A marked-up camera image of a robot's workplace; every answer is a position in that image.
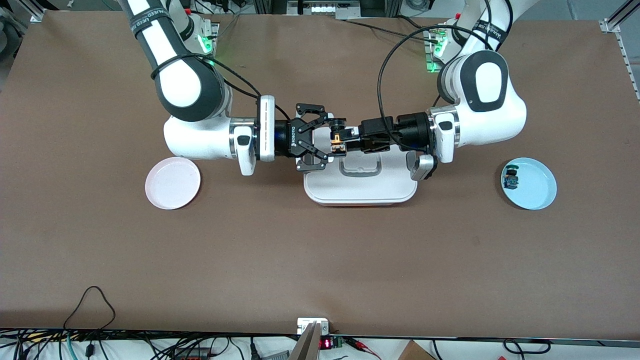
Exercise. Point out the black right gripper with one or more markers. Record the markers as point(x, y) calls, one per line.
point(291, 139)

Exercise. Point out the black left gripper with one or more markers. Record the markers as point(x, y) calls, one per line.
point(411, 132)

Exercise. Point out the orange push-button switch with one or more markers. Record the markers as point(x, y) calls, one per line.
point(338, 142)

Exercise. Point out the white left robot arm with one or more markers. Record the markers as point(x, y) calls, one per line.
point(485, 115)

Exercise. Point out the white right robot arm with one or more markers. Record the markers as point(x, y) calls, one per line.
point(190, 85)

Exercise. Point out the white lunch box grey clips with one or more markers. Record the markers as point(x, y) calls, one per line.
point(360, 192)

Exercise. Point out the brown cardboard box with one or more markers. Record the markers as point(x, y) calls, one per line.
point(415, 351)

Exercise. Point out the pink round plate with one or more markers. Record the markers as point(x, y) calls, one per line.
point(172, 190)

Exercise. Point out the light blue round plate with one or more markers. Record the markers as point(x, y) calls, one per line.
point(537, 187)

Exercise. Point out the red digit display module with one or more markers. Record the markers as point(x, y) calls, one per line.
point(326, 343)

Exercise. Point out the grey aluminium bar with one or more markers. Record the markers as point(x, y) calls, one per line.
point(307, 345)

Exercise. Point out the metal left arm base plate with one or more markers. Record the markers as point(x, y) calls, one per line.
point(431, 57)

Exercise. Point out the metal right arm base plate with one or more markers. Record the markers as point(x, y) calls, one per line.
point(215, 30)

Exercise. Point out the aluminium frame profile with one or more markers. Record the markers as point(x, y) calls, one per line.
point(36, 14)
point(617, 15)

